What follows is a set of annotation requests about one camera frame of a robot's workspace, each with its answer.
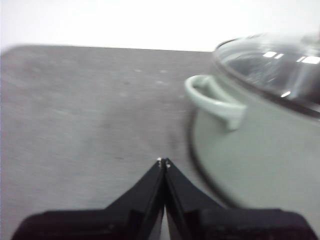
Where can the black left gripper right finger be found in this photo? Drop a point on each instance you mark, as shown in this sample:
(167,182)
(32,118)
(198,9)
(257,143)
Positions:
(212,222)

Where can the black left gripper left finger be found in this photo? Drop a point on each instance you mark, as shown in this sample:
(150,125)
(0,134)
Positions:
(120,220)

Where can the glass lid with green knob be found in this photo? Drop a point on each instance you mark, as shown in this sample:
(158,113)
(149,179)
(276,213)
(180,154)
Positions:
(270,67)

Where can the pale green electric cooking pot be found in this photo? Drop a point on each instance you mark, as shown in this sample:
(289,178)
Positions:
(262,155)

